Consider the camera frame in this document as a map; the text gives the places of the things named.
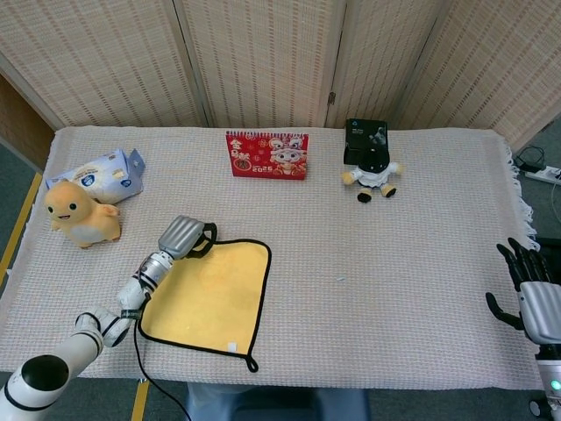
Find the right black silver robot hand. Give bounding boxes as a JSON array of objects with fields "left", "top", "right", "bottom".
[{"left": 485, "top": 237, "right": 561, "bottom": 347}]

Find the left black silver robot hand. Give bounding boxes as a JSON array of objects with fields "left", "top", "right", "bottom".
[{"left": 156, "top": 214, "right": 219, "bottom": 260}]

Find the yellow cloth black trim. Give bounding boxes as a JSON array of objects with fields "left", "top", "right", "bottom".
[{"left": 138, "top": 238, "right": 273, "bottom": 374}]

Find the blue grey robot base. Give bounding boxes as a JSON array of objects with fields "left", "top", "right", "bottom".
[{"left": 183, "top": 382, "right": 372, "bottom": 421}]

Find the blue white tissue pack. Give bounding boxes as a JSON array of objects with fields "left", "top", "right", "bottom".
[{"left": 45, "top": 147, "right": 146, "bottom": 205}]

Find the yellow plush dinosaur toy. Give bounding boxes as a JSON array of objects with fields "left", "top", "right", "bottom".
[{"left": 43, "top": 181, "right": 122, "bottom": 250}]

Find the red desk calendar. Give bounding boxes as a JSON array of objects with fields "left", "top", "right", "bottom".
[{"left": 225, "top": 130, "right": 310, "bottom": 181}]

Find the white power strip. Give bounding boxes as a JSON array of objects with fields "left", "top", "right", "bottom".
[{"left": 516, "top": 165, "right": 561, "bottom": 184}]

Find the white woven tablecloth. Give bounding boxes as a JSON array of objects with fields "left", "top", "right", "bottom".
[{"left": 0, "top": 125, "right": 561, "bottom": 391}]

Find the brown wooden cabinet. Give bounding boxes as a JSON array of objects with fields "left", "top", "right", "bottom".
[{"left": 0, "top": 74, "right": 56, "bottom": 172}]

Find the woven folding screen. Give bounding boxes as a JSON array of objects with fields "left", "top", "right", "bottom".
[{"left": 0, "top": 0, "right": 561, "bottom": 153}]

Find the black plush doll white shirt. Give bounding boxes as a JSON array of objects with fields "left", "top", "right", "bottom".
[{"left": 341, "top": 151, "right": 405, "bottom": 204}]

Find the black cardboard box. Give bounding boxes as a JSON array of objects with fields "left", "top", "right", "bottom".
[{"left": 343, "top": 118, "right": 390, "bottom": 166}]

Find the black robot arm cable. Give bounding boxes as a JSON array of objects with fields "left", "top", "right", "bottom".
[{"left": 131, "top": 306, "right": 193, "bottom": 421}]

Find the black adapter with cable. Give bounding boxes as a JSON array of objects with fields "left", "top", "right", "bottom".
[{"left": 513, "top": 146, "right": 548, "bottom": 173}]

